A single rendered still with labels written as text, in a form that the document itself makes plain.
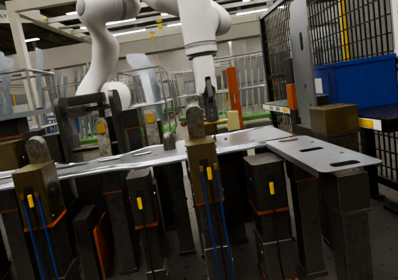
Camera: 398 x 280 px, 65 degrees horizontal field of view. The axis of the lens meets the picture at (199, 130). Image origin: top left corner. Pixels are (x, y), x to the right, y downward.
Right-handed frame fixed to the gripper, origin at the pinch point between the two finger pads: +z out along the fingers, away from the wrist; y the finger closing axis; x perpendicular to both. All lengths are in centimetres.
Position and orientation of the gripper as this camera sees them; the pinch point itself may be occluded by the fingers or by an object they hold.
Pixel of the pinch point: (211, 113)
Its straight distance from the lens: 85.0
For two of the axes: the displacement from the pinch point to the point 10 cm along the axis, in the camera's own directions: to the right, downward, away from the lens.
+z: 1.6, 9.8, 1.4
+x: 9.8, -1.7, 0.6
